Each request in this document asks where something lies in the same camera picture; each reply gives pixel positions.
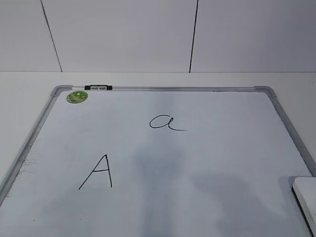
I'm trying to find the black marker pen on frame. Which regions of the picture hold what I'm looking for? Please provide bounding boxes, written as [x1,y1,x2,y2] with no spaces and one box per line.
[72,85,113,91]

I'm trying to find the white board with aluminium frame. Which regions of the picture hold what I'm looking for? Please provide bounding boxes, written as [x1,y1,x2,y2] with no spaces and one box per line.
[0,86,316,237]

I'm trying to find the white rectangular board eraser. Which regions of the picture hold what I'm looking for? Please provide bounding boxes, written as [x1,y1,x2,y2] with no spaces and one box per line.
[292,177,316,237]

